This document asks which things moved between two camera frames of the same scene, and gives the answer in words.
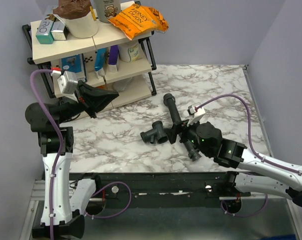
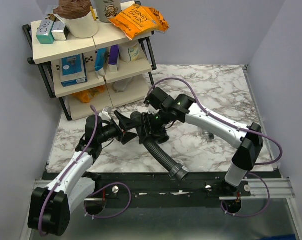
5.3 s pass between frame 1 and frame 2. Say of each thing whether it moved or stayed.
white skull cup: stayed
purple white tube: stayed
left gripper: moved
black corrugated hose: moved
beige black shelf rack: stayed
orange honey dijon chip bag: stayed
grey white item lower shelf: stayed
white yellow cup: stayed
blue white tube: stayed
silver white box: stayed
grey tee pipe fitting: moved
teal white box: stayed
